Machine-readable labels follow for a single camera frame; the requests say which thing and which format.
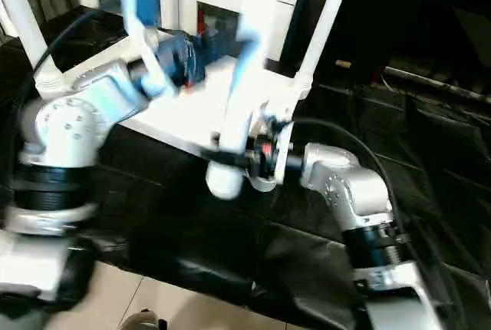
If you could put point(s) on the dark metal rod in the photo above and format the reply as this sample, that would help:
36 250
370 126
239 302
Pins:
429 82

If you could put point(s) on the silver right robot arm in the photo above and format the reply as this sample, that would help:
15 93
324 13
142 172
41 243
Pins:
353 192

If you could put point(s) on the black mat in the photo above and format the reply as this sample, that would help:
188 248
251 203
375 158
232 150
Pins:
230 238

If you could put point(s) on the dark blue fabric panel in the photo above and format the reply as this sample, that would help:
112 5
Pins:
297 19

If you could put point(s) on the white plastic table top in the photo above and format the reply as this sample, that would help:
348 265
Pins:
199 107

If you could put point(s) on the dark left robot foot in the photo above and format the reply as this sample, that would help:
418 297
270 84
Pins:
144 320

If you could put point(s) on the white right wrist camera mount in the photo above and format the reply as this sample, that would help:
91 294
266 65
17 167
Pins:
284 146

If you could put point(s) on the white plastic table leg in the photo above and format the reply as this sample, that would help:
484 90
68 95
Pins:
261 7
330 19
23 19

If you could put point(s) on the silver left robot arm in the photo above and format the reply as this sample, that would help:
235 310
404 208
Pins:
69 126

